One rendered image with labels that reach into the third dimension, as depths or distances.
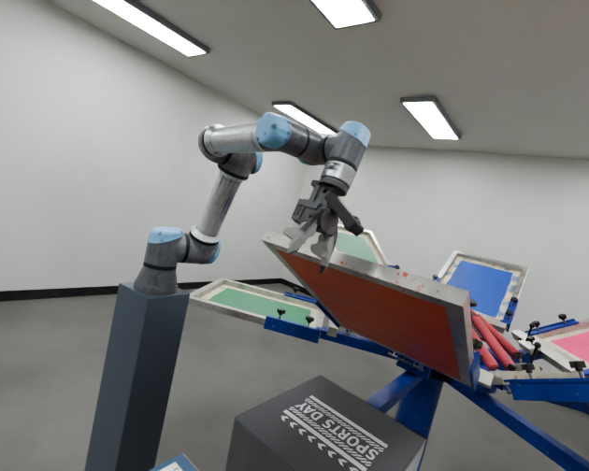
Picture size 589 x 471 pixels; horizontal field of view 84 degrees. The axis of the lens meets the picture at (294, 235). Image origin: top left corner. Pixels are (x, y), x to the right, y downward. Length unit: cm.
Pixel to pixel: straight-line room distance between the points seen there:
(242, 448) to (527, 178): 498
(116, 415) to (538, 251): 496
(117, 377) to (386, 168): 527
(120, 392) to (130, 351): 16
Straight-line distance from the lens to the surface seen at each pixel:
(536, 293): 537
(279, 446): 109
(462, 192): 554
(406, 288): 78
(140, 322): 127
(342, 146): 78
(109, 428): 153
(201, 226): 127
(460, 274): 319
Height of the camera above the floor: 161
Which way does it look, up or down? 5 degrees down
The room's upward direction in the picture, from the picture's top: 13 degrees clockwise
